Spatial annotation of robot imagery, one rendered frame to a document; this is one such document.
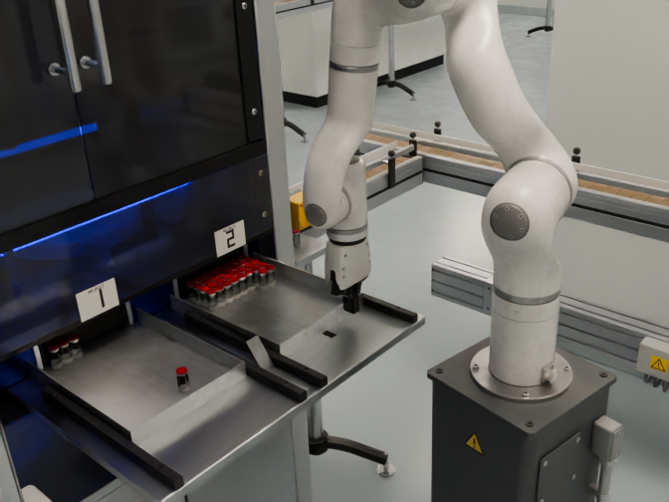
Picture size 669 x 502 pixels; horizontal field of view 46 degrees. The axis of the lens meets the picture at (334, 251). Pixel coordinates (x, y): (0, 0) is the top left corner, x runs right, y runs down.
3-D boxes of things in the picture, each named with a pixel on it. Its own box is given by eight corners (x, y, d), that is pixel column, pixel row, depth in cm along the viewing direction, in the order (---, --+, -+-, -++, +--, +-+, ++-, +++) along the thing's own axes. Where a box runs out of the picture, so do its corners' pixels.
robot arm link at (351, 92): (343, 80, 131) (334, 240, 146) (387, 59, 143) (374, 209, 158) (298, 70, 135) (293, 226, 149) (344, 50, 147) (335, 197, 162)
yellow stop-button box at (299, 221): (279, 224, 194) (277, 196, 191) (300, 214, 199) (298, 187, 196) (302, 231, 190) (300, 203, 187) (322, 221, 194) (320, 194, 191)
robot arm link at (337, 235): (345, 210, 163) (346, 223, 164) (317, 224, 157) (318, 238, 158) (377, 219, 158) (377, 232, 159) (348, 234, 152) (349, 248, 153)
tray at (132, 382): (30, 376, 153) (26, 361, 152) (139, 321, 171) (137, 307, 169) (133, 447, 133) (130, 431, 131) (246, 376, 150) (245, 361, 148)
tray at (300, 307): (171, 308, 175) (169, 294, 173) (255, 265, 192) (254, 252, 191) (281, 360, 154) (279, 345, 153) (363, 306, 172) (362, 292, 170)
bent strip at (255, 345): (248, 367, 153) (245, 341, 150) (259, 360, 155) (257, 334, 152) (301, 393, 144) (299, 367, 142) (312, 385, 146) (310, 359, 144)
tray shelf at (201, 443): (8, 396, 151) (6, 388, 150) (269, 263, 197) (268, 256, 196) (162, 511, 122) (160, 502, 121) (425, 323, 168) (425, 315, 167)
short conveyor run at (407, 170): (270, 266, 200) (265, 209, 193) (229, 250, 209) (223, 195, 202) (427, 184, 245) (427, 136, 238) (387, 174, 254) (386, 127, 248)
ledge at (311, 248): (258, 253, 202) (258, 247, 201) (293, 236, 211) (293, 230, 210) (298, 268, 194) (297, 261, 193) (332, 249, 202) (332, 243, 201)
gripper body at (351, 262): (349, 219, 164) (351, 267, 168) (316, 236, 157) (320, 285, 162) (377, 227, 159) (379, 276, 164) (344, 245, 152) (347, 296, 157)
